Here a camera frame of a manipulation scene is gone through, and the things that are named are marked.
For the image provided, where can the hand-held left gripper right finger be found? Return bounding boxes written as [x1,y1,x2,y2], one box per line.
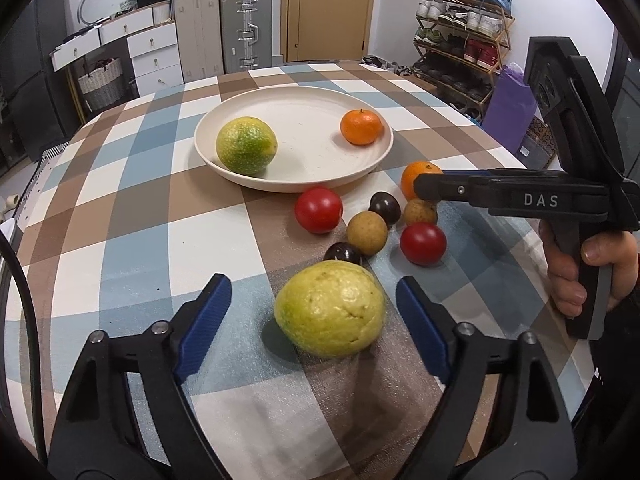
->
[395,276,581,480]

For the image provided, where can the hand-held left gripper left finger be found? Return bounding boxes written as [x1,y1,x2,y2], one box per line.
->
[47,273,233,480]

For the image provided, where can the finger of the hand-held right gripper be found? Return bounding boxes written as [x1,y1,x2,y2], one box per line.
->
[413,170,493,209]

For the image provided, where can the orange tangerine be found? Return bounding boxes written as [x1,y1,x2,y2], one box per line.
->
[400,160,445,202]

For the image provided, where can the small brown longan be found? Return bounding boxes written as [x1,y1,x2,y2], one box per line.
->
[403,198,439,227]

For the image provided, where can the red tomato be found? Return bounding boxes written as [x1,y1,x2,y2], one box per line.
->
[294,187,344,234]
[399,222,448,266]

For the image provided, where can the dark purple plum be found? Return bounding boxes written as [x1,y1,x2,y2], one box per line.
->
[323,242,364,267]
[368,192,402,226]

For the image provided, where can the yellow guava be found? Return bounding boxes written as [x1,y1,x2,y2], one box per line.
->
[273,260,387,359]

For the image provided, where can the large brown longan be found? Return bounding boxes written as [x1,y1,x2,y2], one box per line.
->
[346,211,389,257]

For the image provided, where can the cream round plate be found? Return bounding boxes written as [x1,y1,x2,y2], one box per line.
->
[194,86,394,194]

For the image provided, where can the person's right hand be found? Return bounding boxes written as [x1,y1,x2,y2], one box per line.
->
[539,220,640,318]

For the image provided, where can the patterned gift bag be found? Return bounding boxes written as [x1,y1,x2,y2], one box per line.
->
[517,117,557,171]

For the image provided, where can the checkered tablecloth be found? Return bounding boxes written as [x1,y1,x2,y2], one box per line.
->
[0,62,601,480]

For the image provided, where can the purple bag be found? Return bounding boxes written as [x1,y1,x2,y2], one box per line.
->
[481,64,538,146]

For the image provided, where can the tangerine with stem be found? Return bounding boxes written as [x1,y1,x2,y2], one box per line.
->
[340,108,384,146]

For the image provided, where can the pile of loose shoes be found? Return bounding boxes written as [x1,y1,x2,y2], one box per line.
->
[359,54,416,77]

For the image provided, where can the wooden shoe rack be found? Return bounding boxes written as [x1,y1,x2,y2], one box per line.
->
[411,0,516,121]

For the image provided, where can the row of shoes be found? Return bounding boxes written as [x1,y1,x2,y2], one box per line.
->
[412,0,513,111]

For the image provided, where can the green yellow citrus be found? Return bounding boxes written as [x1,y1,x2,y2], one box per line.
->
[215,116,278,177]

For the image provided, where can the wooden door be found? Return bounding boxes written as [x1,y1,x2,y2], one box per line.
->
[280,0,372,63]

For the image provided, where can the grey suitcase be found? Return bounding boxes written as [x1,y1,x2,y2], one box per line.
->
[220,0,274,75]

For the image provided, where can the wicker basket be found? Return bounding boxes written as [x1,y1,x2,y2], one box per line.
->
[76,57,126,113]

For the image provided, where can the white drawer desk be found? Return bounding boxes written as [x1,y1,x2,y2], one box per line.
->
[50,7,183,98]

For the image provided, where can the beige suitcase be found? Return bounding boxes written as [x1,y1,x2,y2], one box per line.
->
[173,0,224,83]

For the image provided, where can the black refrigerator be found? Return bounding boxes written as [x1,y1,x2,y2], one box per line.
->
[0,0,68,163]

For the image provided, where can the black cable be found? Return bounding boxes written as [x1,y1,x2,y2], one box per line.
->
[0,237,48,461]

